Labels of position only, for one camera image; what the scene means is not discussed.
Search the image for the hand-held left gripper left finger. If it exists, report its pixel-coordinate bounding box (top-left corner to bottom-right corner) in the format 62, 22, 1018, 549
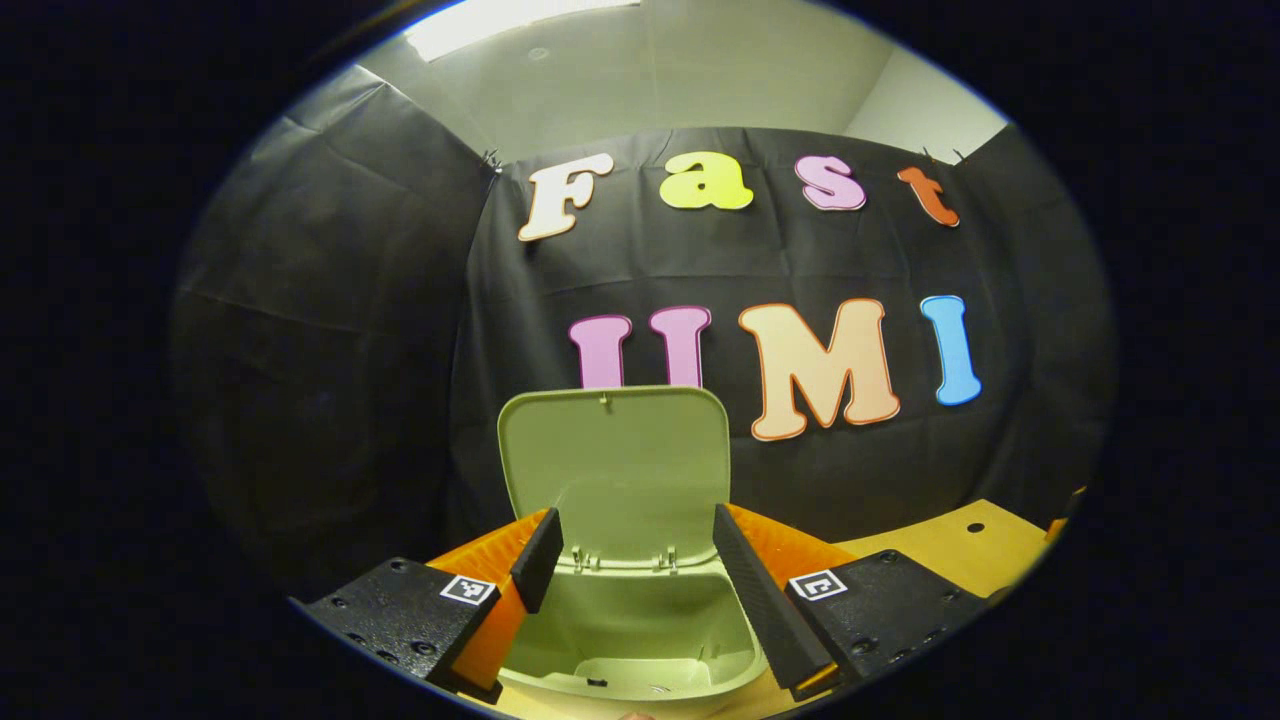
300, 508, 565, 704

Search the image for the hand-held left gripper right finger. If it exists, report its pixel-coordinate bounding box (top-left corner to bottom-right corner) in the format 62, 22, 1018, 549
712, 503, 991, 701

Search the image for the green desktop garbage bin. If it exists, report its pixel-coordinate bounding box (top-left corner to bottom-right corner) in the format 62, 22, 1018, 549
495, 386, 771, 720

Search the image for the wooden desktop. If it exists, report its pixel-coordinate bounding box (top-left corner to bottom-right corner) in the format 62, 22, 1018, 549
460, 498, 1061, 720

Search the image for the black backdrop cloth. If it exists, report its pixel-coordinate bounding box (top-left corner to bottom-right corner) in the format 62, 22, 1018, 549
170, 65, 1116, 601

